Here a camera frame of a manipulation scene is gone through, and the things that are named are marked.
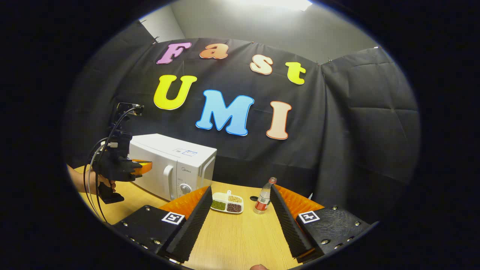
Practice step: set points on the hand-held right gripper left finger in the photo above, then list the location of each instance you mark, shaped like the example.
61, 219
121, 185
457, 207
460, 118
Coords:
189, 228

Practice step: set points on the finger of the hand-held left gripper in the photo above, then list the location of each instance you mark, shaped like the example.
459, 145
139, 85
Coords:
143, 167

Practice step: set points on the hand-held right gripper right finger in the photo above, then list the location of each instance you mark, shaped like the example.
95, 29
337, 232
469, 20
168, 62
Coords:
290, 228

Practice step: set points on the white microwave oven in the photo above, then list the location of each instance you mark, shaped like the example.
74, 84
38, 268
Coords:
161, 157

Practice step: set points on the red label water bottle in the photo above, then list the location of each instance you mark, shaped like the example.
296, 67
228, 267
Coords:
262, 202

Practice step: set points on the white divided bean dish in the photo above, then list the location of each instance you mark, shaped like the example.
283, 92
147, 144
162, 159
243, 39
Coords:
227, 204

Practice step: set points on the black backdrop cloth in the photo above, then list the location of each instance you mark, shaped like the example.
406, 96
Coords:
337, 131

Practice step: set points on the large ceiling light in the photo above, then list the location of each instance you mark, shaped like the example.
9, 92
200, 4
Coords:
277, 3

